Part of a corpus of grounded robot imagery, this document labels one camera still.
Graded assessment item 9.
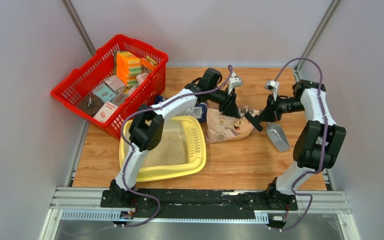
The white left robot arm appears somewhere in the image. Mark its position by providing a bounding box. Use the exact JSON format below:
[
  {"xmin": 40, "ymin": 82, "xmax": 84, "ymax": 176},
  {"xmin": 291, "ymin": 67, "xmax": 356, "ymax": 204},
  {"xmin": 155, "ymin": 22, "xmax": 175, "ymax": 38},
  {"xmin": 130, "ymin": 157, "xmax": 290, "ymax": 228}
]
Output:
[{"xmin": 109, "ymin": 67, "xmax": 241, "ymax": 208}]

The blue chips bag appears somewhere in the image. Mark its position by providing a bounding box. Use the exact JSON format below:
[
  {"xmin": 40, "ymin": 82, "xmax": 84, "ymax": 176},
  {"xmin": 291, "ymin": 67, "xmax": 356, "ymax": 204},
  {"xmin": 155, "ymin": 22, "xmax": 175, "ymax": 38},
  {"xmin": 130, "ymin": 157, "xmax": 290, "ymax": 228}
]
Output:
[{"xmin": 151, "ymin": 94, "xmax": 208, "ymax": 123}]

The metal litter scoop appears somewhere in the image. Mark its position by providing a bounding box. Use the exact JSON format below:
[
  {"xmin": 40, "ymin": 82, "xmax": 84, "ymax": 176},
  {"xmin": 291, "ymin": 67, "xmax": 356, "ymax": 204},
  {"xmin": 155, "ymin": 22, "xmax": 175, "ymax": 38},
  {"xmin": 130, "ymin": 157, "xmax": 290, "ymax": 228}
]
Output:
[{"xmin": 266, "ymin": 122, "xmax": 290, "ymax": 152}]

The orange yellow sponge pack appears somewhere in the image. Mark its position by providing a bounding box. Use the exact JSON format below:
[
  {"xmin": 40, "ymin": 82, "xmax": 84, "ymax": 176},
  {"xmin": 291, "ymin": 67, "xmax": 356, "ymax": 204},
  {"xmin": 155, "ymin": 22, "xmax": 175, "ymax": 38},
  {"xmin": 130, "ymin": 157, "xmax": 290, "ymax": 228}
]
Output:
[{"xmin": 115, "ymin": 51, "xmax": 142, "ymax": 87}]

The grey pink small box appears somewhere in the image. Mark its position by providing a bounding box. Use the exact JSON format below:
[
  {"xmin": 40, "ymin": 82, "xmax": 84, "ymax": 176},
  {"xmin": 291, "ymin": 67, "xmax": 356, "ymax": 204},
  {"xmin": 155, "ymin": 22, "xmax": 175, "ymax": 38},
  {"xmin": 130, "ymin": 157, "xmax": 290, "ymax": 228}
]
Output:
[{"xmin": 104, "ymin": 75, "xmax": 128, "ymax": 93}]

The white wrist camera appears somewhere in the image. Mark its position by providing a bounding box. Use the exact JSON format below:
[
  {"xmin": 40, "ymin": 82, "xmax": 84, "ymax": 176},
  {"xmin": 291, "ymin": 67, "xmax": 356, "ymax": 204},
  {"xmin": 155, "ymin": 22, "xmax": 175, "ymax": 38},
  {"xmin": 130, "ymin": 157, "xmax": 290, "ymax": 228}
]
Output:
[
  {"xmin": 264, "ymin": 79, "xmax": 279, "ymax": 101},
  {"xmin": 227, "ymin": 72, "xmax": 243, "ymax": 94}
]

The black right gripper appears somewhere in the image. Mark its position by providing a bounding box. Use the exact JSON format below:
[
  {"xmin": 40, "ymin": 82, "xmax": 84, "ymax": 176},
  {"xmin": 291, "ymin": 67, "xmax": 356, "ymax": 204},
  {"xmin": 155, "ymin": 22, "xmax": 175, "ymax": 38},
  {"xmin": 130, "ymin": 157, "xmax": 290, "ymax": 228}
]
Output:
[{"xmin": 257, "ymin": 93, "xmax": 306, "ymax": 123}]

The brown round disc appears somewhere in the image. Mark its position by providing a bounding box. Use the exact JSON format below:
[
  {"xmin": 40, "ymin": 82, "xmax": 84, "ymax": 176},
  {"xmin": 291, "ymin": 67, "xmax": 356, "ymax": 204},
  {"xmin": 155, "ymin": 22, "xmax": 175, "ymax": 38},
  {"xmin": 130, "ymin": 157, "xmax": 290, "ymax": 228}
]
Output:
[{"xmin": 78, "ymin": 95, "xmax": 104, "ymax": 117}]

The yellow plastic litter box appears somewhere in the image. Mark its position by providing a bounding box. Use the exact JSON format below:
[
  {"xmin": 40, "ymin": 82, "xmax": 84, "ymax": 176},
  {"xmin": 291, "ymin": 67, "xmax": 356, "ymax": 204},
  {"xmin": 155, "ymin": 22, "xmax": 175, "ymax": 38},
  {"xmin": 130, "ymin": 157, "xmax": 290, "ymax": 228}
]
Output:
[{"xmin": 136, "ymin": 115, "xmax": 207, "ymax": 182}]

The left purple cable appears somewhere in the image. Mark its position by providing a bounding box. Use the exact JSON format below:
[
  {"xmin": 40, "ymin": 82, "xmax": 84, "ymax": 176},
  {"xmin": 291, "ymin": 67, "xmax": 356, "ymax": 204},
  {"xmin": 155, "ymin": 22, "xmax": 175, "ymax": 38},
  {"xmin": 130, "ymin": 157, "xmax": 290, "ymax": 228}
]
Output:
[{"xmin": 120, "ymin": 64, "xmax": 235, "ymax": 229}]

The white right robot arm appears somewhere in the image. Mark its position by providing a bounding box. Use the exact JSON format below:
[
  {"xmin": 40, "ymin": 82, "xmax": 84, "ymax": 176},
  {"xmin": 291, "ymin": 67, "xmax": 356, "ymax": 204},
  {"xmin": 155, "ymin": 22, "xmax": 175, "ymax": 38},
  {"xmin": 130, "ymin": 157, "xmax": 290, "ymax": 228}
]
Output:
[{"xmin": 256, "ymin": 79, "xmax": 346, "ymax": 210}]

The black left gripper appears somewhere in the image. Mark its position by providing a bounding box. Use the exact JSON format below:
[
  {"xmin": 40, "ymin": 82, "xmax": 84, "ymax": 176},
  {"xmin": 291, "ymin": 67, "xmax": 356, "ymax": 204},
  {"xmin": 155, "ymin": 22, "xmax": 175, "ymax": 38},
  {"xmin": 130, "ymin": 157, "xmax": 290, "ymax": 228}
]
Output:
[{"xmin": 208, "ymin": 87, "xmax": 241, "ymax": 121}]

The pink cat litter bag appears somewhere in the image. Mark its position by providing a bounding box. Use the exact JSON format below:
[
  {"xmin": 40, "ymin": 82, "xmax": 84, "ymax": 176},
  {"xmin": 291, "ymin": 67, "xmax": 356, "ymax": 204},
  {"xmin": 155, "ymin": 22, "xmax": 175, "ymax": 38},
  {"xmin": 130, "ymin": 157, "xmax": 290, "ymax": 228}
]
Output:
[{"xmin": 206, "ymin": 105, "xmax": 260, "ymax": 144}]

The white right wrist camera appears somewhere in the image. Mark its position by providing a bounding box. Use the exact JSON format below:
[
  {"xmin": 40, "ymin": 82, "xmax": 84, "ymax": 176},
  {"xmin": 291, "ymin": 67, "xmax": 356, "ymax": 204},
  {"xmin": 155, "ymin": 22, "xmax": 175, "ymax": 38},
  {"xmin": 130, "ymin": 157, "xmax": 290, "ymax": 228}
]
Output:
[{"xmin": 264, "ymin": 79, "xmax": 279, "ymax": 101}]

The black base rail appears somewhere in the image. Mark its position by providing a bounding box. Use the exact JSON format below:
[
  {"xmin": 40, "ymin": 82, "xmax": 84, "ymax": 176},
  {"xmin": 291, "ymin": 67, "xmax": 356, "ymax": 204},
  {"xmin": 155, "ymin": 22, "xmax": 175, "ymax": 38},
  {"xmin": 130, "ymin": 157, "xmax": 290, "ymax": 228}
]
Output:
[{"xmin": 100, "ymin": 188, "xmax": 298, "ymax": 220}]

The red plastic basket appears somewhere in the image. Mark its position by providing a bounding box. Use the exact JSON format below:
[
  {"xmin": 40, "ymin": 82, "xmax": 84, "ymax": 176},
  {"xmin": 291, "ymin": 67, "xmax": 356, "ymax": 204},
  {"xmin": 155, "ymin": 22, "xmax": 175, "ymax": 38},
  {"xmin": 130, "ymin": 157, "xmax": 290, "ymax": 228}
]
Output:
[{"xmin": 50, "ymin": 34, "xmax": 169, "ymax": 140}]

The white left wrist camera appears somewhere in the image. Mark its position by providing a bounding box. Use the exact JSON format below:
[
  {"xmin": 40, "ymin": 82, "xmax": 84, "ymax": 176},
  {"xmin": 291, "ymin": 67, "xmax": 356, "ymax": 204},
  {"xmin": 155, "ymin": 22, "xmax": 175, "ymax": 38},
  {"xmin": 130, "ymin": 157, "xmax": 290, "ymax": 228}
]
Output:
[{"xmin": 227, "ymin": 72, "xmax": 243, "ymax": 94}]

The teal small box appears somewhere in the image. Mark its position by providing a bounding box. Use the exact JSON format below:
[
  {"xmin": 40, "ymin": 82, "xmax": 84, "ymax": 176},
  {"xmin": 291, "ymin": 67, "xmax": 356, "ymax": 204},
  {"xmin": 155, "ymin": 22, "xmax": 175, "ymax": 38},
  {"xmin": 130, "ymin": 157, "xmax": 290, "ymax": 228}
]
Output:
[{"xmin": 92, "ymin": 83, "xmax": 116, "ymax": 103}]

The black bag clip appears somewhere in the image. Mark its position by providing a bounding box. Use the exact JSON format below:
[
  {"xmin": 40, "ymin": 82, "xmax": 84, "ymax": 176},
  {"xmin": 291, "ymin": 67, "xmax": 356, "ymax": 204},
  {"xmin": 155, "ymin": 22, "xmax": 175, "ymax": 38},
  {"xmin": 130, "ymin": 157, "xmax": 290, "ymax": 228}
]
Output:
[{"xmin": 244, "ymin": 112, "xmax": 263, "ymax": 132}]

